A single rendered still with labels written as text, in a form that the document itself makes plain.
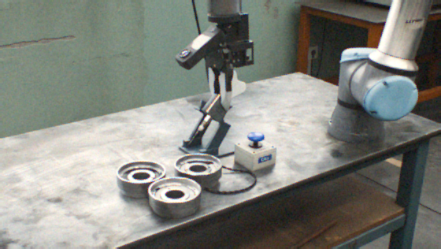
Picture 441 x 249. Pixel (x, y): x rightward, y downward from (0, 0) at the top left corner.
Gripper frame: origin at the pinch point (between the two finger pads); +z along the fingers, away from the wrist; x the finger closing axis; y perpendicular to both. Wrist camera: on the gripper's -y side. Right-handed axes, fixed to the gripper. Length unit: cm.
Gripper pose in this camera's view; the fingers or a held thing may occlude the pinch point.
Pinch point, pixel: (220, 103)
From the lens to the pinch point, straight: 131.7
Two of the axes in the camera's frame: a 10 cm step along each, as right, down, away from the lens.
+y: 8.5, -2.2, 4.7
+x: -5.2, -2.9, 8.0
